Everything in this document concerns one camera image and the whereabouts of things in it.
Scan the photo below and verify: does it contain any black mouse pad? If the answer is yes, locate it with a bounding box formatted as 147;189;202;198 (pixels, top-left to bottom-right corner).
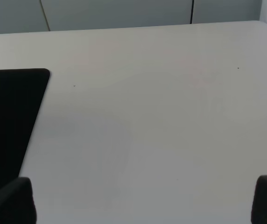
0;68;50;189

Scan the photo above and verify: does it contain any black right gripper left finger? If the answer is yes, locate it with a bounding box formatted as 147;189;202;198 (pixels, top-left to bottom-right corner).
0;177;37;224

